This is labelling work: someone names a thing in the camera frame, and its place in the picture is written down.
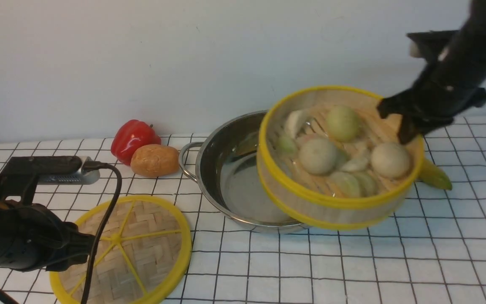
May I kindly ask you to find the stainless steel two-handled pot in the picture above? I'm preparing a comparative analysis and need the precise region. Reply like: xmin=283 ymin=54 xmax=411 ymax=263
xmin=178 ymin=111 xmax=308 ymax=233

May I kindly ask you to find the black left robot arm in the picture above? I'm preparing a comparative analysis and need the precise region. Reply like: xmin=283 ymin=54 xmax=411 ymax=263
xmin=0 ymin=201 xmax=95 ymax=272

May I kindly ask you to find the checkered white tablecloth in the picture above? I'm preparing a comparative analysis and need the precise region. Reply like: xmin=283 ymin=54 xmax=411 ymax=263
xmin=0 ymin=114 xmax=486 ymax=304

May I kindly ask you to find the green dumpling bottom left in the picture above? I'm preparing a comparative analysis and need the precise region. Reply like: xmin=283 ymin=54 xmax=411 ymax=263
xmin=329 ymin=171 xmax=363 ymax=198

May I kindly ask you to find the green dumpling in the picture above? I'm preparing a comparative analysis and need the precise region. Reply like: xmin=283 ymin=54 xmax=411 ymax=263
xmin=352 ymin=171 xmax=379 ymax=198
xmin=329 ymin=171 xmax=363 ymax=198
xmin=276 ymin=134 xmax=298 ymax=156

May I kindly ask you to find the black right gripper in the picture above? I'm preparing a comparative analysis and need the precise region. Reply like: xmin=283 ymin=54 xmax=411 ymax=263
xmin=377 ymin=63 xmax=486 ymax=145

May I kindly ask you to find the woven bamboo steamer lid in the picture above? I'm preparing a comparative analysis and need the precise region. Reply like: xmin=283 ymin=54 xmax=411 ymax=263
xmin=49 ymin=195 xmax=192 ymax=304

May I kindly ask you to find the pale round bun right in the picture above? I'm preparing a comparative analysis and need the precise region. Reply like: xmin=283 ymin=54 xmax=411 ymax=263
xmin=370 ymin=142 xmax=411 ymax=179

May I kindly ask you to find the green dumpling bottom right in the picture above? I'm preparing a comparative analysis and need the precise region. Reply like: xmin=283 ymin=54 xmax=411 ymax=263
xmin=352 ymin=171 xmax=379 ymax=198

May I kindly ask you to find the brown potato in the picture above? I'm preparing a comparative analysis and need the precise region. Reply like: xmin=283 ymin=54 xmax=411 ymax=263
xmin=130 ymin=144 xmax=180 ymax=178

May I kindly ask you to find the yellow banana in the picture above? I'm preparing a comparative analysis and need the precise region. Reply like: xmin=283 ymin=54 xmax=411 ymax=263
xmin=418 ymin=158 xmax=453 ymax=191

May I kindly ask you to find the red bell pepper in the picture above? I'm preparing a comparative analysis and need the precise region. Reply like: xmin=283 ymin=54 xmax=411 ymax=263
xmin=111 ymin=119 xmax=162 ymax=166

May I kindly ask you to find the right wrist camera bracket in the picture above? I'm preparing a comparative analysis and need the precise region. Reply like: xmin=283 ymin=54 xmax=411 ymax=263
xmin=406 ymin=30 xmax=457 ymax=63

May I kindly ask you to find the black camera cable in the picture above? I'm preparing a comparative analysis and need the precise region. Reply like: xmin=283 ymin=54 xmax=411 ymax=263
xmin=81 ymin=161 xmax=123 ymax=304

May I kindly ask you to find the bamboo steamer basket yellow rim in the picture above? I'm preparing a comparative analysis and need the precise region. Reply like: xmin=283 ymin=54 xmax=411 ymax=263
xmin=257 ymin=86 xmax=425 ymax=230

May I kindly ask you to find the white dumpling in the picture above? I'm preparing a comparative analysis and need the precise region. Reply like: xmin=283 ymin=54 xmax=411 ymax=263
xmin=339 ymin=148 xmax=371 ymax=173
xmin=283 ymin=109 xmax=309 ymax=140

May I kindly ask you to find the pale round bun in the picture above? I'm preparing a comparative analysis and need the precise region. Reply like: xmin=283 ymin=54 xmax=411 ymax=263
xmin=298 ymin=137 xmax=339 ymax=175
xmin=370 ymin=142 xmax=411 ymax=179

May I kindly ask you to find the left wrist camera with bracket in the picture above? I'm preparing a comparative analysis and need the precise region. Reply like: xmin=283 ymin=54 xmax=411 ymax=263
xmin=0 ymin=156 xmax=100 ymax=206

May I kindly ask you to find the white dumpling top left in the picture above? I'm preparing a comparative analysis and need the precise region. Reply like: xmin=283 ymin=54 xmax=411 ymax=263
xmin=283 ymin=109 xmax=309 ymax=140

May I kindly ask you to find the green round bun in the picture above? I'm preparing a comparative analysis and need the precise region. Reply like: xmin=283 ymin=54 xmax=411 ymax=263
xmin=326 ymin=105 xmax=362 ymax=142

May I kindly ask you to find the pale round bun left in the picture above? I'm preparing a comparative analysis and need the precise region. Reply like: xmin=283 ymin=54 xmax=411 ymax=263
xmin=298 ymin=137 xmax=339 ymax=175

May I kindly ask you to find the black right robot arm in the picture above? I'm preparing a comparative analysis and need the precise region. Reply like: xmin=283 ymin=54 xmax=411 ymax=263
xmin=377 ymin=0 xmax=486 ymax=145

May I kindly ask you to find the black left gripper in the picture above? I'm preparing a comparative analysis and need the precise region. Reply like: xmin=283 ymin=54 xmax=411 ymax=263
xmin=16 ymin=204 xmax=96 ymax=272

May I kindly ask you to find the white dumpling centre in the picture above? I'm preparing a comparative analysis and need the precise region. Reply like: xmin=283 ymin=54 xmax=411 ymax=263
xmin=339 ymin=148 xmax=371 ymax=173

